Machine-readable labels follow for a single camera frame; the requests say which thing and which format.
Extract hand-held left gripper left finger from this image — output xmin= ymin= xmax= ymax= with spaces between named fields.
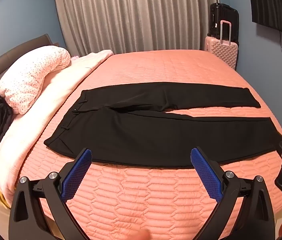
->
xmin=10 ymin=148 xmax=93 ymax=240

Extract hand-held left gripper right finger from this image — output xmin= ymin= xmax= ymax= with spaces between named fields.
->
xmin=190 ymin=147 xmax=277 ymax=240

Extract black pants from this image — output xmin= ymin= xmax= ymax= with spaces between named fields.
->
xmin=43 ymin=81 xmax=281 ymax=167

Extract light pink folded blanket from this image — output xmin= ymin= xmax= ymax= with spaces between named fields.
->
xmin=0 ymin=49 xmax=114 ymax=196

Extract pink quilted bedspread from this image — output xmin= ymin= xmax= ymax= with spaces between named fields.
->
xmin=18 ymin=49 xmax=282 ymax=240

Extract pink hard suitcase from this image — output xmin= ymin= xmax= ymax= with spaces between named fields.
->
xmin=204 ymin=20 xmax=239 ymax=70

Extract grey padded headboard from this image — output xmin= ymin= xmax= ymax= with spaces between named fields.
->
xmin=0 ymin=34 xmax=60 ymax=100

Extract black hard suitcase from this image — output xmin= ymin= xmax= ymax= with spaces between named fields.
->
xmin=207 ymin=2 xmax=239 ymax=43

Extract grey pleated curtain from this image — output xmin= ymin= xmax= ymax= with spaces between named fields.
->
xmin=53 ymin=0 xmax=223 ymax=57

